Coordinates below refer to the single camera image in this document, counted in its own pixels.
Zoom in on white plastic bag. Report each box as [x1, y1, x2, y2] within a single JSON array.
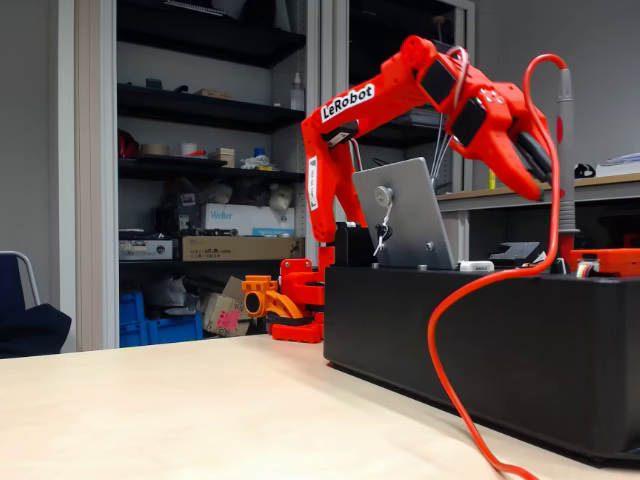
[[267, 182, 295, 214]]

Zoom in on red cable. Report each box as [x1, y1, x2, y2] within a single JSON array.
[[426, 53, 570, 480]]

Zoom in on dark cloth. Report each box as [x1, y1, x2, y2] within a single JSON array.
[[0, 302, 74, 359]]

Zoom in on white knob cord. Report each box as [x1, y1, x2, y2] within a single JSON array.
[[372, 202, 397, 258]]

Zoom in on blue chair with metal frame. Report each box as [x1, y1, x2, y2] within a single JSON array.
[[0, 249, 42, 311]]

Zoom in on grey flat box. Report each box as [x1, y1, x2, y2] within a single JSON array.
[[118, 238, 180, 262]]

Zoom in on metal stems with cork balls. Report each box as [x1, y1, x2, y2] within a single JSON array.
[[429, 14, 454, 184]]

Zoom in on cardboard box with pink label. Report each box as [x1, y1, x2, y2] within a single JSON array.
[[201, 275, 251, 337]]

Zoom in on wooden top workbench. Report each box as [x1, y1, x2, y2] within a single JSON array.
[[437, 172, 640, 264]]

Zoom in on white Weller box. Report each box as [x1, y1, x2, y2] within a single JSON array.
[[201, 202, 296, 237]]

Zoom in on grey test probe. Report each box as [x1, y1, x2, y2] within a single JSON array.
[[554, 68, 582, 274]]

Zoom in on orange printed handle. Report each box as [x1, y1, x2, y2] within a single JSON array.
[[241, 274, 305, 326]]

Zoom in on grey hinged door panel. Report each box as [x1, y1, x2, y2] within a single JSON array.
[[351, 157, 456, 271]]

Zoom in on long brown cardboard box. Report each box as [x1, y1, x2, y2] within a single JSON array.
[[181, 234, 306, 262]]

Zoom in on cluttered storage shelving unit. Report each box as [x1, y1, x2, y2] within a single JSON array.
[[49, 0, 476, 354]]

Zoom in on red object on shelf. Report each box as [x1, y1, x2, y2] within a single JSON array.
[[118, 128, 141, 160]]

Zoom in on small beige box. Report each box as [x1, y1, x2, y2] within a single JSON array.
[[208, 147, 236, 169]]

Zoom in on blue plastic crate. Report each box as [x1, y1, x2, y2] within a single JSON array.
[[118, 291, 147, 349], [144, 312, 204, 346]]

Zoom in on black corner block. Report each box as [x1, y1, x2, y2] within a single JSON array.
[[333, 222, 376, 268]]

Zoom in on black task board box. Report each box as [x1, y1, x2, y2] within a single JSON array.
[[323, 264, 640, 464]]

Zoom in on white plastic bottle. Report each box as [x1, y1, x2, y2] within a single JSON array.
[[289, 72, 306, 112]]

